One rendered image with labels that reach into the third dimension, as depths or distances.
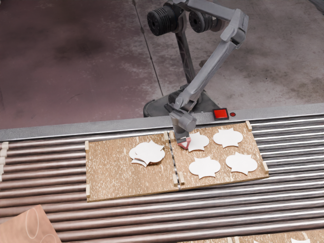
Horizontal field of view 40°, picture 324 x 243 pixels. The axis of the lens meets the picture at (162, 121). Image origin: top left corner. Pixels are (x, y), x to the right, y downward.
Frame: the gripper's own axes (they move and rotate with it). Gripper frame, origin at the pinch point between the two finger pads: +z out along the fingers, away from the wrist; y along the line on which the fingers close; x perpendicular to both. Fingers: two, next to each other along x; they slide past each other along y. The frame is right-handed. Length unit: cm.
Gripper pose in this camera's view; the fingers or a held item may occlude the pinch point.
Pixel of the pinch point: (184, 142)
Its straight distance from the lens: 215.7
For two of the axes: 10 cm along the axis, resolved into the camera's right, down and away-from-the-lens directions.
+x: -9.6, 2.7, 0.5
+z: 2.4, 7.0, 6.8
